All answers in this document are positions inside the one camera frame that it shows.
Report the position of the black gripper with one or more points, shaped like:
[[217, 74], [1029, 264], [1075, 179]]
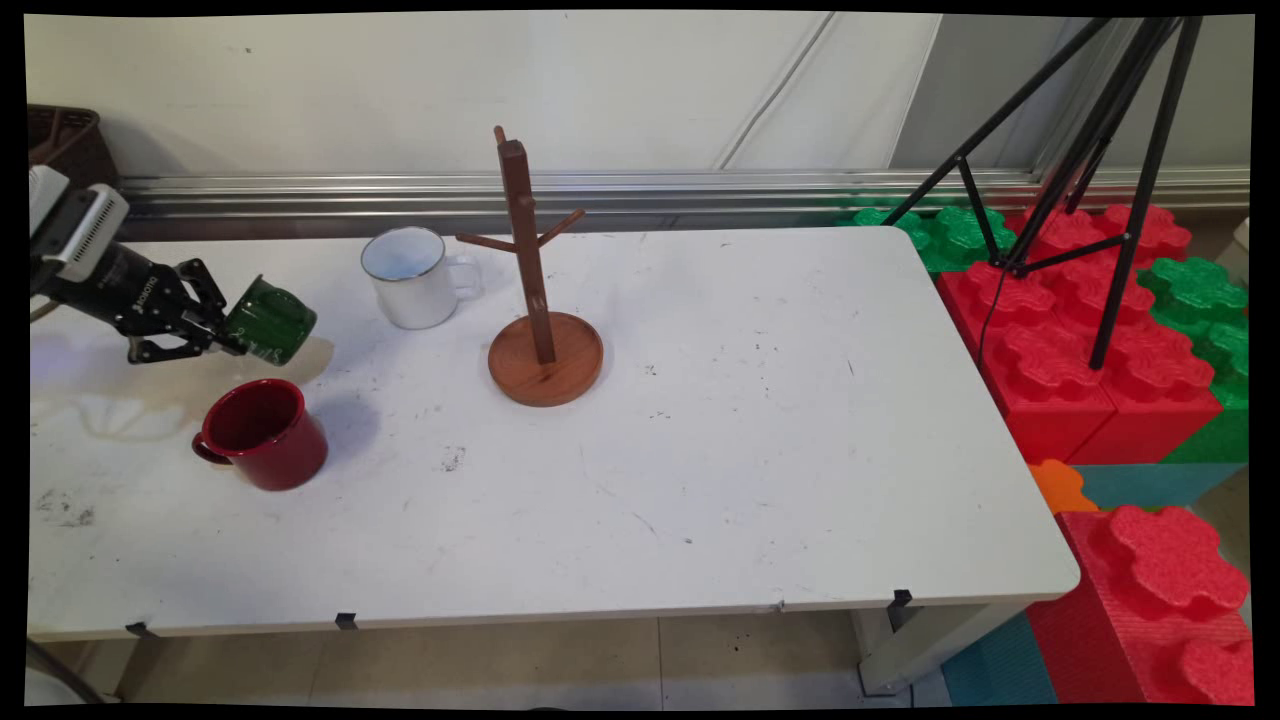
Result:
[[125, 290]]

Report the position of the green enamel mug with lettering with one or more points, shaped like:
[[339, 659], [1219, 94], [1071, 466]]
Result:
[[275, 325]]

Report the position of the red enamel mug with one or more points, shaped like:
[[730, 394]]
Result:
[[285, 455]]

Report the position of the dark brown basket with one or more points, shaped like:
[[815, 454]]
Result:
[[70, 145]]

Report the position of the white enamel mug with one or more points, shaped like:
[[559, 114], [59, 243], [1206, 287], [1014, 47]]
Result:
[[410, 300]]

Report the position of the brown wooden mug tree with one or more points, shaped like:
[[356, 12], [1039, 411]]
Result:
[[545, 370]]

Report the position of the green foam block with studs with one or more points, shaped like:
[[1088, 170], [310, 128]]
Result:
[[1200, 295], [955, 235]]

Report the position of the white table leg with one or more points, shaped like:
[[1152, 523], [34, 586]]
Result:
[[920, 650]]

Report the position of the red foam block with studs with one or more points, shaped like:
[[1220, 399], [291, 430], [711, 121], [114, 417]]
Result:
[[1040, 380], [1150, 600], [1160, 390]]

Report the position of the teal foam mat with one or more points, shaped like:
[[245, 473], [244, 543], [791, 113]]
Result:
[[1000, 665], [1160, 483]]

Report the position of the orange foam piece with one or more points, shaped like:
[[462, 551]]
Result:
[[1058, 485]]

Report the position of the black tripod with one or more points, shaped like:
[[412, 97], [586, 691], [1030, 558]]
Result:
[[1143, 190]]

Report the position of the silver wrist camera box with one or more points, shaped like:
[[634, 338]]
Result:
[[90, 235]]

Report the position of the aluminium wall rail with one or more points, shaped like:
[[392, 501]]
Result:
[[700, 190]]

